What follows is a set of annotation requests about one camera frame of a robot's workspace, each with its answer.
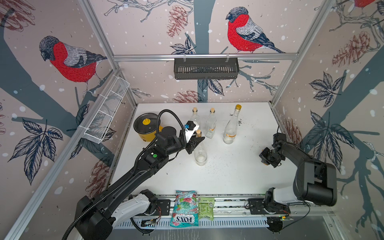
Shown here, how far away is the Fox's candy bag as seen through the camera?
0.70 m

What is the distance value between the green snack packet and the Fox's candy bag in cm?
2

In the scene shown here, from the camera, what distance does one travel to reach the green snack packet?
715 mm
